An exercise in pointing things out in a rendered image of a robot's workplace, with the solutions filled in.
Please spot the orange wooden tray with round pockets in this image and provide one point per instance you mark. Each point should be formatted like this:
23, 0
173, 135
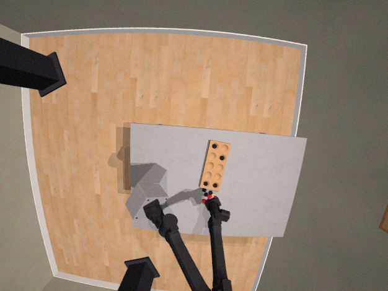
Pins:
214, 167

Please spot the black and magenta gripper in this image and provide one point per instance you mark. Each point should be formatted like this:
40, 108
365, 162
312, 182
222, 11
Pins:
212, 201

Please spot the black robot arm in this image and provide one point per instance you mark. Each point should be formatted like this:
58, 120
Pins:
167, 225

